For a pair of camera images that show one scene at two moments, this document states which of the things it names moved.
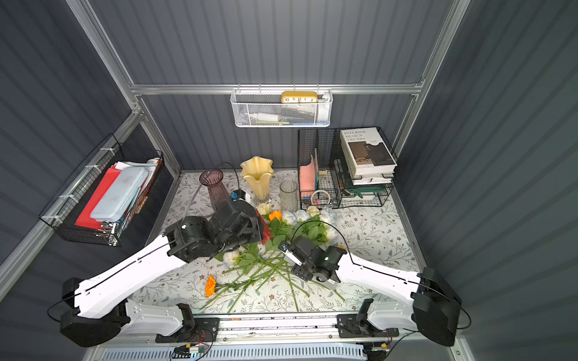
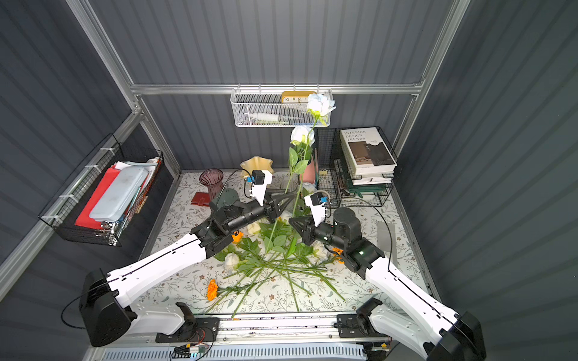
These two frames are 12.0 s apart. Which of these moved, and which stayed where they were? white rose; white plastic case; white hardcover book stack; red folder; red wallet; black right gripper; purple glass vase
Moved: black right gripper; red wallet; white rose
Stayed: white plastic case; white hardcover book stack; purple glass vase; red folder
